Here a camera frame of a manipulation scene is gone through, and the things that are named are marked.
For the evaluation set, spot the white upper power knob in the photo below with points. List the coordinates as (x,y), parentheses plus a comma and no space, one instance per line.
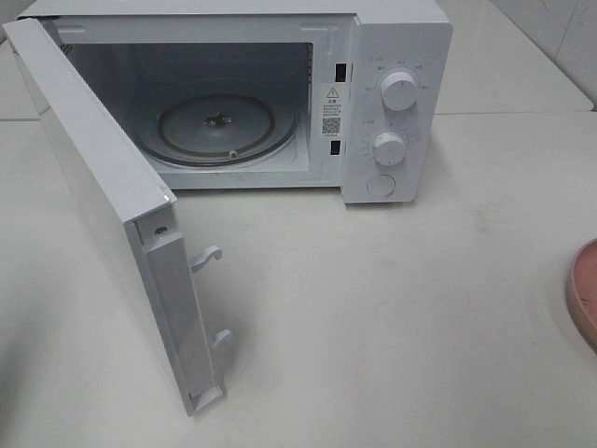
(399,89)

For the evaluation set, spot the white microwave oven body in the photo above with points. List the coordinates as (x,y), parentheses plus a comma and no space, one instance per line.
(142,57)

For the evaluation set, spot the white microwave door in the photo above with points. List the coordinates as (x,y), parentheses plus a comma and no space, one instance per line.
(129,212)

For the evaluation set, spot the round white door button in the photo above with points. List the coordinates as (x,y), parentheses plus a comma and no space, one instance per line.
(381,186)

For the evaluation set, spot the white timer knob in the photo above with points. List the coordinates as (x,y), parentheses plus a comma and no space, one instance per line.
(389,149)

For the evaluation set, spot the white warning label sticker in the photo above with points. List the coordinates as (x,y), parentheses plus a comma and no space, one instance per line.
(332,101)

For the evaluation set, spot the pink round plate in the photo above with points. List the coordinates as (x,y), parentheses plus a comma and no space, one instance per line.
(581,292)

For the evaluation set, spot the glass microwave turntable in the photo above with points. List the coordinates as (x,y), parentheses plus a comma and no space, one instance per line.
(223,129)

